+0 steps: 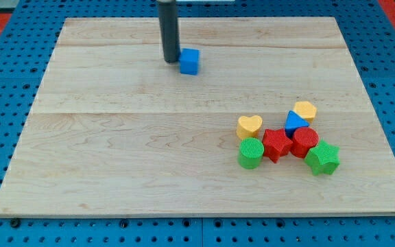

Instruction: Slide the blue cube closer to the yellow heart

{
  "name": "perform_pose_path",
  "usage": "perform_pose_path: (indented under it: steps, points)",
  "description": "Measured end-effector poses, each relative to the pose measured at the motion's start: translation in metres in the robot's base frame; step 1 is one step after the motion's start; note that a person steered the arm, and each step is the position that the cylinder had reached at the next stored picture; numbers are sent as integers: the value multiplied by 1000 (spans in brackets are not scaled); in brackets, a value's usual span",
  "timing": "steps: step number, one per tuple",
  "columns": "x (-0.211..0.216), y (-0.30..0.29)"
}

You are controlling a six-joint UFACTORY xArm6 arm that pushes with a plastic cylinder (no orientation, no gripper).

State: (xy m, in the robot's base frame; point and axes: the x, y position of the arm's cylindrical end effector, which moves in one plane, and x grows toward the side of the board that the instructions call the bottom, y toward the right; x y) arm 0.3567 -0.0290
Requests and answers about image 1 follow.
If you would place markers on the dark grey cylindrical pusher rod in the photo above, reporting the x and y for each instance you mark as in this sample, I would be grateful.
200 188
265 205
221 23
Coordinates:
169 29

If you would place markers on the blue cube block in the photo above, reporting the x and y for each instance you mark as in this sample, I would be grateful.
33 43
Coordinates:
189 61

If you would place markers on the yellow heart block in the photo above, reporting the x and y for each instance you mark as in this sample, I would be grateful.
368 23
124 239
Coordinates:
249 126

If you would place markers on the light wooden board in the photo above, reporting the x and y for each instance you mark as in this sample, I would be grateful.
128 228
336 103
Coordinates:
116 132

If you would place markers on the green cylinder block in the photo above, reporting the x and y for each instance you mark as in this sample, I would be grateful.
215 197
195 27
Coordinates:
250 153

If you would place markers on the blue triangle block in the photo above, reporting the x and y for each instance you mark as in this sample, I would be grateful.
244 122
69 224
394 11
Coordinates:
294 122

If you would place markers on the red star block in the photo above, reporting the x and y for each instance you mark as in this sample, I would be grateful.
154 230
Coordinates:
276 144

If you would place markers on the yellow hexagon block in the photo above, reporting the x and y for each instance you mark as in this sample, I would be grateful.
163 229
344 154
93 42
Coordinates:
306 110

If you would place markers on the red cylinder block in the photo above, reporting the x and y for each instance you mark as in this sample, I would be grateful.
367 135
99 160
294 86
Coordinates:
304 139

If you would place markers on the green star block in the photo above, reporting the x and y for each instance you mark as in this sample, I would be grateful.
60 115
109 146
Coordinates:
323 158

